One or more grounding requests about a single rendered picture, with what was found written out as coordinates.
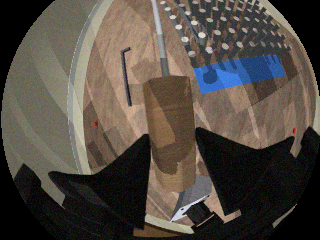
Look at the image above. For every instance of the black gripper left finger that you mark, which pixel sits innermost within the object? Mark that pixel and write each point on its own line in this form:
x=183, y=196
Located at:
x=121, y=188

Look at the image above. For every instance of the blue flat strip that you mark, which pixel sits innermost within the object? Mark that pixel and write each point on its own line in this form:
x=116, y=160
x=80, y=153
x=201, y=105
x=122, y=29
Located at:
x=227, y=74

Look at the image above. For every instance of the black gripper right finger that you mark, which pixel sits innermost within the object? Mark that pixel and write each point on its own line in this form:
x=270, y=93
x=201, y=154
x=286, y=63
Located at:
x=236, y=169

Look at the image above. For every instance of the screwdriver with brown handle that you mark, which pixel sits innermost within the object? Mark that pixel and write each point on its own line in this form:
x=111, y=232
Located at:
x=168, y=106

